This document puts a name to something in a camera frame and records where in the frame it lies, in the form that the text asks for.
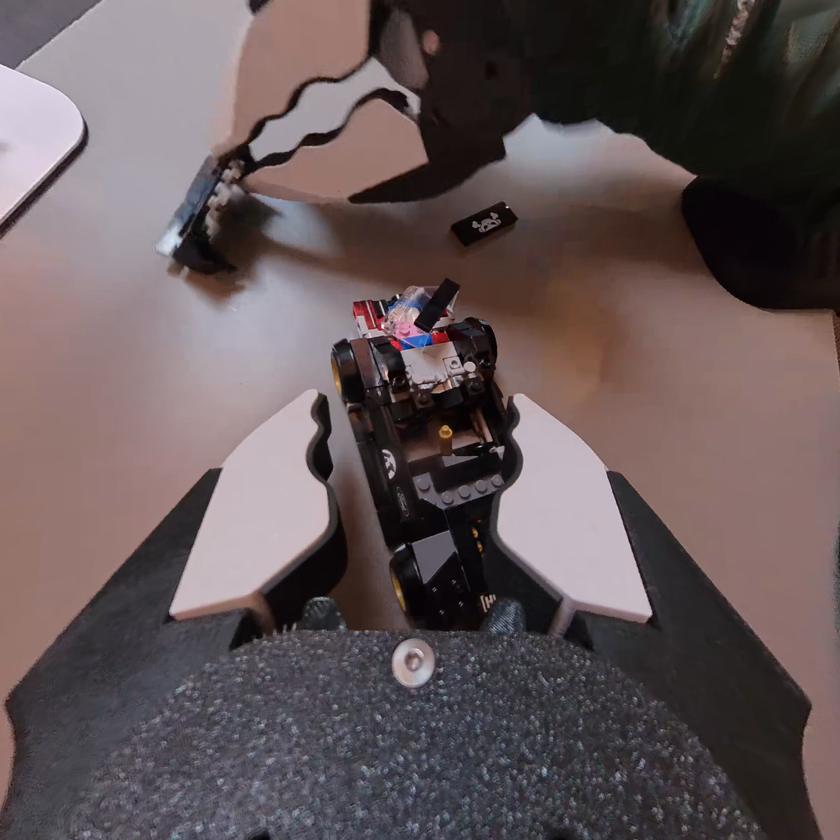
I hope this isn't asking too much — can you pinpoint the black skull lego tile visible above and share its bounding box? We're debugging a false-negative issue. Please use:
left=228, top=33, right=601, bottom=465
left=449, top=201, right=521, bottom=248

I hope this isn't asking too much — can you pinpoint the person's right forearm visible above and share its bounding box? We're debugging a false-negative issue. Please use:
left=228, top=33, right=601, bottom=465
left=525, top=0, right=840, bottom=191

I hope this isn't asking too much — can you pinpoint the black wrist rest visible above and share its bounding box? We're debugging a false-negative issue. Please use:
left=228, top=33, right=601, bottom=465
left=681, top=174, right=840, bottom=311

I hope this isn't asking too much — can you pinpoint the black lego roof panel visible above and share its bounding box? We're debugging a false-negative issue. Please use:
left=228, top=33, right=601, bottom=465
left=155, top=152, right=256, bottom=277

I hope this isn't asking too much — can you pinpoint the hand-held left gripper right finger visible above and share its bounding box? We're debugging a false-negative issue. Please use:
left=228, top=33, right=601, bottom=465
left=495, top=392, right=655, bottom=639

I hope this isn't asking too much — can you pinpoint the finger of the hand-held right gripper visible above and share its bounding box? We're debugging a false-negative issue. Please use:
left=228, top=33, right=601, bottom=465
left=215, top=0, right=378, bottom=161
left=244, top=88, right=431, bottom=204

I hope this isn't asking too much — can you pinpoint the white book stand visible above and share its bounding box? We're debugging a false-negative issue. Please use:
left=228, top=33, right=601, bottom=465
left=0, top=64, right=88, bottom=227

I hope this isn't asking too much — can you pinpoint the black lego car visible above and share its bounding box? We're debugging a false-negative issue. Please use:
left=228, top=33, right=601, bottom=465
left=330, top=298, right=511, bottom=632

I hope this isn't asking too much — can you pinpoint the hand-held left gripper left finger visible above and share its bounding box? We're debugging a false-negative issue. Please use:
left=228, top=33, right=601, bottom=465
left=169, top=388, right=347, bottom=622

